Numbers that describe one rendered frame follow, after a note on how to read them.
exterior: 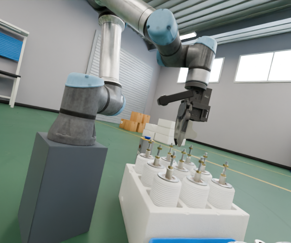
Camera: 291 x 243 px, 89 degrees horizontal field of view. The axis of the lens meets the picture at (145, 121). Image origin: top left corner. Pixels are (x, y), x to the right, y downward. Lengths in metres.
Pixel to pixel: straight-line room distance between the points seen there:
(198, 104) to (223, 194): 0.34
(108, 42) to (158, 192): 0.60
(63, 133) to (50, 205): 0.20
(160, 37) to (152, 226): 0.51
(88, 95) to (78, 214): 0.38
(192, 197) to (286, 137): 5.29
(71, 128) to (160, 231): 0.40
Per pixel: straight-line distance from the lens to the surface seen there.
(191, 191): 0.58
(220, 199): 0.66
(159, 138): 3.53
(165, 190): 0.51
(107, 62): 0.67
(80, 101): 0.51
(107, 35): 0.73
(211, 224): 0.62
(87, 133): 0.51
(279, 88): 6.06
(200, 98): 0.53
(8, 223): 0.73
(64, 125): 0.51
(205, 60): 0.54
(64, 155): 0.49
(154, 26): 0.45
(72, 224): 0.62
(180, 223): 0.55
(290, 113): 5.87
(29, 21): 5.69
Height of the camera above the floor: 0.42
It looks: level
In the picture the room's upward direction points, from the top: 13 degrees clockwise
